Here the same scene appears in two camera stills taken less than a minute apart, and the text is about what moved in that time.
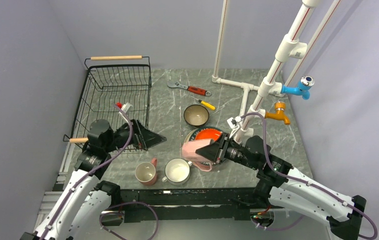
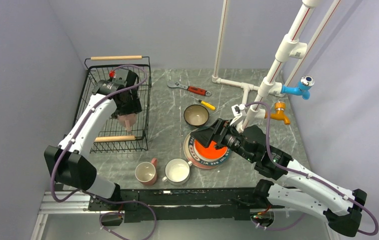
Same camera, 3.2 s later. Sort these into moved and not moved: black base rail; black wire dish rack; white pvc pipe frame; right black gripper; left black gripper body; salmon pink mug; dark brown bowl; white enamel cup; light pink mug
Moved: left black gripper body; right black gripper; light pink mug
Not moved: white enamel cup; dark brown bowl; salmon pink mug; white pvc pipe frame; black base rail; black wire dish rack
